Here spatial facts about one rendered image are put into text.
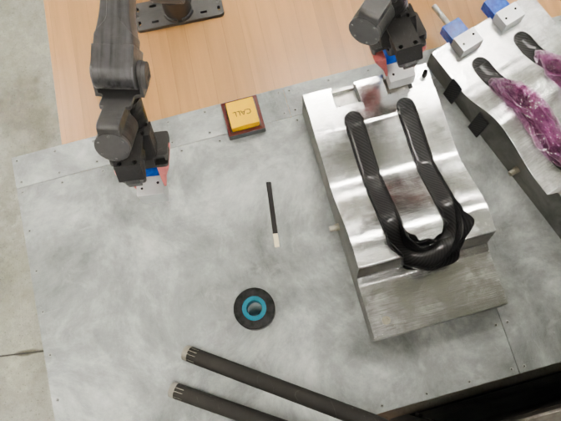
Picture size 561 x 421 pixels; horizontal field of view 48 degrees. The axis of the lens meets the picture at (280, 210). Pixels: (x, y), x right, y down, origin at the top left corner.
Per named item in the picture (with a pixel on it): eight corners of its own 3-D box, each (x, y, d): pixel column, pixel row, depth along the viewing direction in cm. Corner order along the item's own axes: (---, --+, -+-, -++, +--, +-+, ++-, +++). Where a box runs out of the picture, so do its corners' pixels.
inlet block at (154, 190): (139, 140, 125) (133, 129, 119) (164, 137, 125) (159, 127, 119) (144, 204, 121) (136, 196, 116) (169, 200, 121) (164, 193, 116)
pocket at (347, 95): (328, 95, 131) (329, 88, 127) (353, 88, 131) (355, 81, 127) (335, 115, 130) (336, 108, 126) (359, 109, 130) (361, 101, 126)
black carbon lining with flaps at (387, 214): (339, 118, 128) (342, 98, 118) (415, 98, 128) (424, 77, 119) (391, 283, 119) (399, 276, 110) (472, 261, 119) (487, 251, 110)
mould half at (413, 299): (302, 113, 136) (302, 84, 123) (417, 83, 137) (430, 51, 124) (371, 342, 123) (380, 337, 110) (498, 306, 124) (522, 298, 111)
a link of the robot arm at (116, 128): (144, 162, 100) (131, 102, 91) (91, 159, 100) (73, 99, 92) (159, 115, 108) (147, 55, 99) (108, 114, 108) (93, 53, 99)
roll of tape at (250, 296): (274, 332, 124) (273, 331, 120) (233, 329, 124) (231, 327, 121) (276, 291, 126) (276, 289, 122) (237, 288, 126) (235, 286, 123)
